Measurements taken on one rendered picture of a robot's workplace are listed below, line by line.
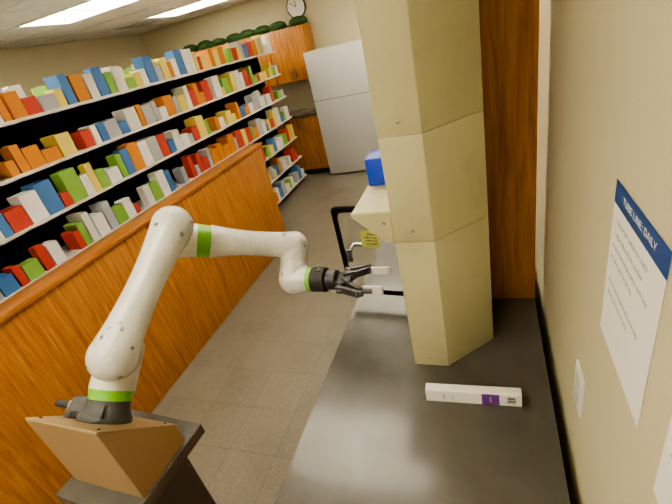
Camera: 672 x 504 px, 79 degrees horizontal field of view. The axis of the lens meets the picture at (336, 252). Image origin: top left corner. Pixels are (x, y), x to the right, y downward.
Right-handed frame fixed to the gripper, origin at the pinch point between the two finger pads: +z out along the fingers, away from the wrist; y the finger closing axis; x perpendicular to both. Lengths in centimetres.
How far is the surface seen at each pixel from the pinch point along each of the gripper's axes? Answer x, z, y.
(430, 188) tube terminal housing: -38.1, 21.9, -13.9
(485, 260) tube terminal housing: -8.4, 34.3, -1.3
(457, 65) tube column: -65, 30, -6
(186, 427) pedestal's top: 25, -59, -50
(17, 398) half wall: 46, -183, -38
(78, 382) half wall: 64, -183, -11
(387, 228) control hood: -27.4, 9.1, -14.6
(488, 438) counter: 24, 35, -39
